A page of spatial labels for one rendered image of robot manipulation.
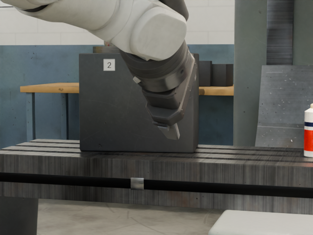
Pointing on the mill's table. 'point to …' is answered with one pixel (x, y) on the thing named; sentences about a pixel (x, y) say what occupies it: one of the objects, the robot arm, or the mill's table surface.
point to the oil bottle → (308, 133)
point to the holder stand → (125, 109)
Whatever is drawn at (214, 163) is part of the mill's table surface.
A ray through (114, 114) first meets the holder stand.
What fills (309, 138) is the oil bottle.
